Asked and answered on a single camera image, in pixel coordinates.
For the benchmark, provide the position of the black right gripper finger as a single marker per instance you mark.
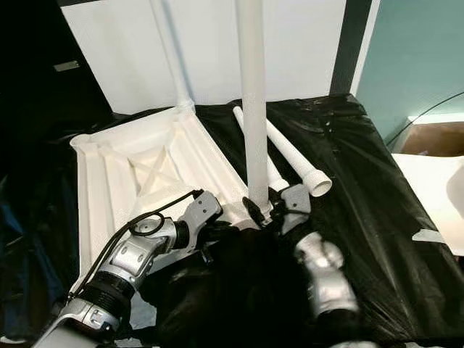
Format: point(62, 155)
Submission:
point(254, 211)

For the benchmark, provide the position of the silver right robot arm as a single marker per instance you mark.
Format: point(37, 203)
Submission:
point(326, 275)

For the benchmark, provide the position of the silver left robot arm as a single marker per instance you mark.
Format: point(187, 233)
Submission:
point(127, 268)

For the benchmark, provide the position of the black plastic sheet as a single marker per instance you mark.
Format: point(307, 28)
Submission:
point(370, 232)

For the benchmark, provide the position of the crumpled white masking tape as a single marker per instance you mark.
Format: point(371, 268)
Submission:
point(148, 315)

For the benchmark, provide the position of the white side table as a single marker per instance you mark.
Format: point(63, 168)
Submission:
point(424, 196)

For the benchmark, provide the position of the white tape strip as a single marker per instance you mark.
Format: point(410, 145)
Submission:
point(426, 235)

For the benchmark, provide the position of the brown cardboard box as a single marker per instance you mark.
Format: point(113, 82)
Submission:
point(431, 138)

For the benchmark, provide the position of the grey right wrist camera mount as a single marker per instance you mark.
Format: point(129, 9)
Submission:
point(293, 197)

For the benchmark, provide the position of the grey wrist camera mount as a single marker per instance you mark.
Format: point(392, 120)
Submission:
point(201, 214)
point(293, 197)

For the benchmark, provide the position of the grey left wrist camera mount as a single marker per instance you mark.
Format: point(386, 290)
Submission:
point(201, 214)

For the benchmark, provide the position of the black vertical post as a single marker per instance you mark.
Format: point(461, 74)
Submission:
point(353, 43)

